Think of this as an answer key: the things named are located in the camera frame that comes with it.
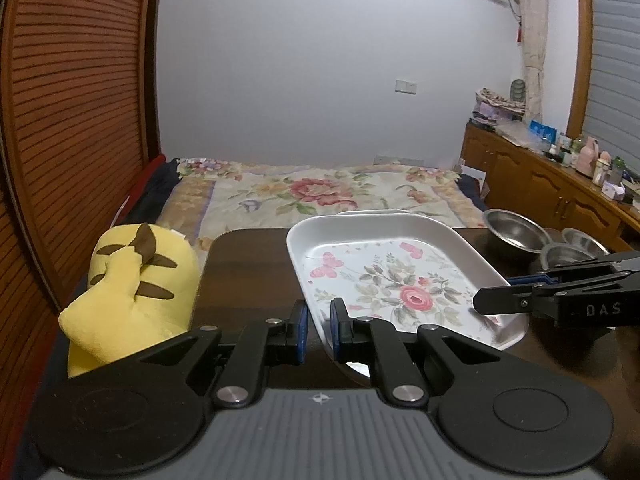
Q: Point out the wooden louvered wardrobe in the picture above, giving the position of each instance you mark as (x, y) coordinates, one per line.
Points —
(75, 110)

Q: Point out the white wall switch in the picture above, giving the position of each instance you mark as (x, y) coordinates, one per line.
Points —
(405, 86)

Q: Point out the blue box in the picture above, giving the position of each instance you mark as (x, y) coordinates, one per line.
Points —
(542, 131)

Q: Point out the small green bottle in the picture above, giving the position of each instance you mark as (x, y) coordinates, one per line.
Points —
(618, 167)

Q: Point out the white floral plate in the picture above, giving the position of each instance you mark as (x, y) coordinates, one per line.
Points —
(400, 280)

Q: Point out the green glass jar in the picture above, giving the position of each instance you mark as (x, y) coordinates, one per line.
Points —
(518, 94)

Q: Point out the wooden cabinet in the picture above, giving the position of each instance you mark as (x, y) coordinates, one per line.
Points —
(540, 185)

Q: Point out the white paper bag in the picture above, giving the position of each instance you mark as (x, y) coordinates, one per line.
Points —
(475, 180)

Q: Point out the dark red folded bedding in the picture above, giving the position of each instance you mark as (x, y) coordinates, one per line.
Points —
(150, 185)

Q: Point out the grey window blind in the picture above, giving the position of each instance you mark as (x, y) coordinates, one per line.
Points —
(615, 60)

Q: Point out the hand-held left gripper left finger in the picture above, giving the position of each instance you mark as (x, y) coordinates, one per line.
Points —
(300, 335)

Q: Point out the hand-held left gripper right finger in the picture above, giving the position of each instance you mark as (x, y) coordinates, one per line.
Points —
(340, 332)

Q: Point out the pink bottle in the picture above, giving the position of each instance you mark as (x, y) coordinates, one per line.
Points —
(588, 157)

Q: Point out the yellow plush toy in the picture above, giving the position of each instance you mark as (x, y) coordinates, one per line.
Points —
(125, 300)

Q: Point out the small steel bowl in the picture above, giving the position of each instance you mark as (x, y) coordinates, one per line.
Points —
(560, 257)
(585, 240)

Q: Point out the red hanging ornament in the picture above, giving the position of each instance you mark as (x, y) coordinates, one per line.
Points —
(520, 32)

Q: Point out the low wall outlet strip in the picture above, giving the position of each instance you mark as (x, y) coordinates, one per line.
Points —
(400, 159)

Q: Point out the clear plastic box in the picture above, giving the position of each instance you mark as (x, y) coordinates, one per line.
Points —
(515, 132)

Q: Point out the small white bottle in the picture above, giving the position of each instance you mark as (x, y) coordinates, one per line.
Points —
(601, 169)

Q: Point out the large steel bowl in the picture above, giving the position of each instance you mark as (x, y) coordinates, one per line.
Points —
(515, 232)

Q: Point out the lace curtain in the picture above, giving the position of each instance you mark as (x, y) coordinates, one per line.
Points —
(532, 35)

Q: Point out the floral blanket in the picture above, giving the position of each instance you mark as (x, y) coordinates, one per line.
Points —
(320, 190)

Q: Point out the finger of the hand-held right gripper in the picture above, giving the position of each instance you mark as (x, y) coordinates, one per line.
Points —
(530, 278)
(500, 300)

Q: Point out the pile of printed bags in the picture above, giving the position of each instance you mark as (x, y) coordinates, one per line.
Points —
(495, 105)

